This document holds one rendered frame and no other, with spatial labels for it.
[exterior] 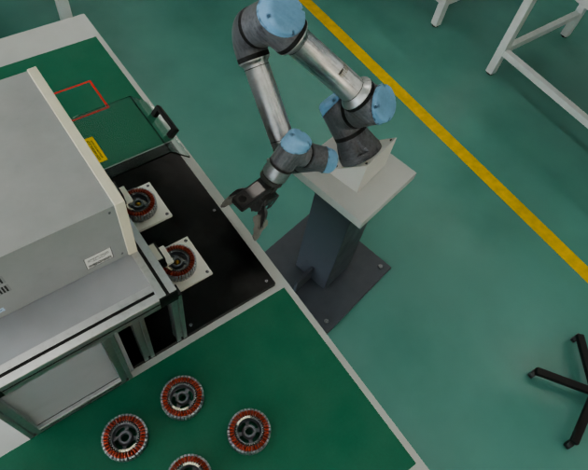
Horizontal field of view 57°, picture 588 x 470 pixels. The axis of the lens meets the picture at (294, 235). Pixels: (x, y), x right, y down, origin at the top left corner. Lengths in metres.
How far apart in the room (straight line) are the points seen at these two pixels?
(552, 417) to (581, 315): 0.56
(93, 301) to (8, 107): 0.46
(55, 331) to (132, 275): 0.19
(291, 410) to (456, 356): 1.20
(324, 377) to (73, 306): 0.71
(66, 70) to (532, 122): 2.61
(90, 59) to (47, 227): 1.25
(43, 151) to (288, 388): 0.87
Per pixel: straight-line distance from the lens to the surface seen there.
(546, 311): 2.87
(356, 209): 1.84
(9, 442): 1.59
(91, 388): 1.51
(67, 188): 1.16
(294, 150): 1.46
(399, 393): 2.42
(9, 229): 1.14
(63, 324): 1.24
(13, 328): 1.27
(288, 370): 1.56
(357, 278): 2.55
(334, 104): 1.77
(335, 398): 1.56
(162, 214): 1.74
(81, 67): 2.25
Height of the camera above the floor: 2.23
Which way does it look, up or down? 58 degrees down
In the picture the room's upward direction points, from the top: 13 degrees clockwise
